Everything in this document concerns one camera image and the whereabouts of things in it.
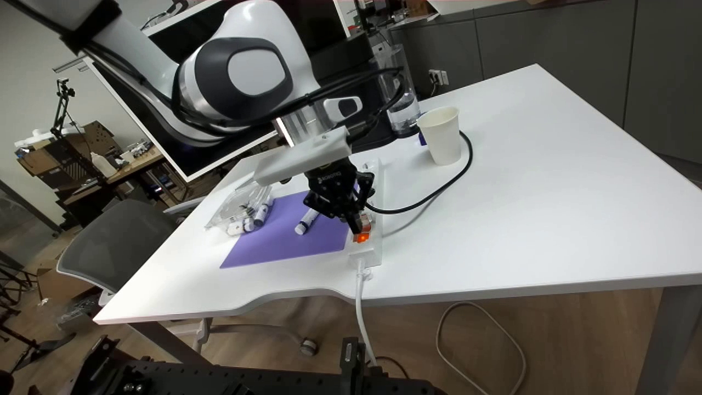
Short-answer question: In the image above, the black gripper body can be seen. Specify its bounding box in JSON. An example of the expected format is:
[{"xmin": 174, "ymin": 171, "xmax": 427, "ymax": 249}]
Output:
[{"xmin": 304, "ymin": 161, "xmax": 377, "ymax": 215}]

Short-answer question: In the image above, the white power strip orange switch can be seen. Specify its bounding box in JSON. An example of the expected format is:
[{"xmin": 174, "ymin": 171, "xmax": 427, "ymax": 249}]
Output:
[{"xmin": 342, "ymin": 156, "xmax": 388, "ymax": 271}]

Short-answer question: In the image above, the white marker with black band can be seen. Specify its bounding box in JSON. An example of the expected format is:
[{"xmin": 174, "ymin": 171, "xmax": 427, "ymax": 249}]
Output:
[{"xmin": 291, "ymin": 206, "xmax": 323, "ymax": 238}]

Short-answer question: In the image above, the purple mat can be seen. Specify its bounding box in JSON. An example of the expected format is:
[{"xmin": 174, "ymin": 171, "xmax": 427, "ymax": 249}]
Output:
[{"xmin": 217, "ymin": 192, "xmax": 352, "ymax": 271}]

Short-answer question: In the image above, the clear glass jar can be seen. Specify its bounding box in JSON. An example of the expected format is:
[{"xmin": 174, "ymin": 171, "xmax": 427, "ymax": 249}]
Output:
[{"xmin": 382, "ymin": 41, "xmax": 424, "ymax": 139}]

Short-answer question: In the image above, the white paper cup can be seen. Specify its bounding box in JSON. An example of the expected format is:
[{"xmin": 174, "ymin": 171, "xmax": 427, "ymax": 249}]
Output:
[{"xmin": 417, "ymin": 106, "xmax": 465, "ymax": 168}]

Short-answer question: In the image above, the white chair base with caster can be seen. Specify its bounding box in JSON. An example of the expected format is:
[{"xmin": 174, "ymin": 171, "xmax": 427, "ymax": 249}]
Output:
[{"xmin": 193, "ymin": 315, "xmax": 323, "ymax": 359}]

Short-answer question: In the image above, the grey office chair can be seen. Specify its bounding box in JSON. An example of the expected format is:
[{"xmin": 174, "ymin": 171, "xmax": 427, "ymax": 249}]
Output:
[{"xmin": 54, "ymin": 198, "xmax": 188, "ymax": 297}]

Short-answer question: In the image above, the cluttered wooden desk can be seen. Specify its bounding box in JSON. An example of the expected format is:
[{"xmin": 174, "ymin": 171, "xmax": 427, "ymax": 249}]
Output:
[{"xmin": 13, "ymin": 118, "xmax": 174, "ymax": 223}]

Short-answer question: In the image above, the black tripod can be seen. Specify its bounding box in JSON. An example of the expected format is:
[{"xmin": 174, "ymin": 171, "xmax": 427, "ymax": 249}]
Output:
[{"xmin": 50, "ymin": 75, "xmax": 80, "ymax": 139}]

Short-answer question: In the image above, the grey table leg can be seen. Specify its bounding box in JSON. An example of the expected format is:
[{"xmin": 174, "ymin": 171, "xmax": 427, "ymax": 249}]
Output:
[{"xmin": 635, "ymin": 285, "xmax": 702, "ymax": 395}]

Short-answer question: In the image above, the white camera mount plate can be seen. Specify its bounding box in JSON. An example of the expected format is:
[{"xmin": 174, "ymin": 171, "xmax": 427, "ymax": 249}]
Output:
[{"xmin": 250, "ymin": 125, "xmax": 353, "ymax": 187}]

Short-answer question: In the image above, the white power strip cable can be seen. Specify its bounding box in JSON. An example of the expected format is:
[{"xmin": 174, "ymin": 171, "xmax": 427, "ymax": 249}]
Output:
[{"xmin": 353, "ymin": 266, "xmax": 379, "ymax": 365}]

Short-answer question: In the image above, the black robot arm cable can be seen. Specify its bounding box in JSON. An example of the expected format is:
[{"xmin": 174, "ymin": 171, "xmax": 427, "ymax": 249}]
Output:
[{"xmin": 273, "ymin": 63, "xmax": 409, "ymax": 124}]

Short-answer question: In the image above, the whiteboard with black frame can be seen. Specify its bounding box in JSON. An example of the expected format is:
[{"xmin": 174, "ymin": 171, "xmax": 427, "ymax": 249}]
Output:
[{"xmin": 53, "ymin": 54, "xmax": 285, "ymax": 185}]

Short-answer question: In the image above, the white cable loop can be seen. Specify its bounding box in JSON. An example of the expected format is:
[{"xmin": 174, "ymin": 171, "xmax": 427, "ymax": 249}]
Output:
[{"xmin": 435, "ymin": 302, "xmax": 530, "ymax": 395}]

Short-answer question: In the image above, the white wall socket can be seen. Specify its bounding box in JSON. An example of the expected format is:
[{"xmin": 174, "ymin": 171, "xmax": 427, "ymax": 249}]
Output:
[{"xmin": 427, "ymin": 66, "xmax": 452, "ymax": 90}]

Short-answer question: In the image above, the black metal frame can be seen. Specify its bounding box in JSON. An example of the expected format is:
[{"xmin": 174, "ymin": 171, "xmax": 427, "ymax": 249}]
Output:
[{"xmin": 67, "ymin": 336, "xmax": 447, "ymax": 395}]

